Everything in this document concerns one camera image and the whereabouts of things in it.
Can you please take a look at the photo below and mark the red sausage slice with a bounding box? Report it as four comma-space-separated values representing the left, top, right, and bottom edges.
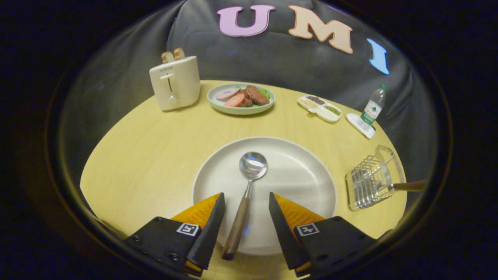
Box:
224, 93, 246, 108

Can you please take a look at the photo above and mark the white toaster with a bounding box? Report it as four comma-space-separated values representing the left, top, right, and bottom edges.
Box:
149, 56, 202, 112

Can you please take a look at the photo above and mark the large white plate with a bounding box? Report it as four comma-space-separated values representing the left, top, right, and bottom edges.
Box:
193, 136, 337, 256

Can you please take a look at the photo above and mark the brown meat piece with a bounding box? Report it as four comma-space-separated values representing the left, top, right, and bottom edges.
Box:
244, 85, 270, 106

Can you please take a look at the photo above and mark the wooden-handled metal spoon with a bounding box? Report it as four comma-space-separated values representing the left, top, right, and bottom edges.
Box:
221, 152, 268, 261

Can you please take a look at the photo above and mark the wooden-handled metal fork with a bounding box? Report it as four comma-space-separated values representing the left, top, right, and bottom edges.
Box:
366, 180, 428, 193

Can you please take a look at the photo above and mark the pale green plate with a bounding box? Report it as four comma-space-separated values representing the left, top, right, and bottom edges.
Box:
207, 84, 276, 116

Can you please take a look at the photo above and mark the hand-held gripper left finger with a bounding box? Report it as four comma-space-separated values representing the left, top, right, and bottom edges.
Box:
124, 192, 226, 277

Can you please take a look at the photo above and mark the green-capped water bottle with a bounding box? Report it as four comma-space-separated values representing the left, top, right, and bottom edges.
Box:
360, 85, 387, 126

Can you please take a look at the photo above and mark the white divided seed dish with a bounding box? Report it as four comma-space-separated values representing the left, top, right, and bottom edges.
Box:
298, 95, 343, 123

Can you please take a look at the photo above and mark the pink ham slice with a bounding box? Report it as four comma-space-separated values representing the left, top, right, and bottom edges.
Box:
216, 88, 241, 102

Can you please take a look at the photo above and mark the clear wire cutlery rack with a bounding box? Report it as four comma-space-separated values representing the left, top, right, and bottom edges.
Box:
345, 145, 407, 212

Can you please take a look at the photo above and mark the square white coaster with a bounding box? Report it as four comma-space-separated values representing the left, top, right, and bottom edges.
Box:
346, 113, 376, 139

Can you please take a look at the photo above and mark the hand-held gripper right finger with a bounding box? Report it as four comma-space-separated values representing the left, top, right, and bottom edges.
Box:
268, 192, 378, 277

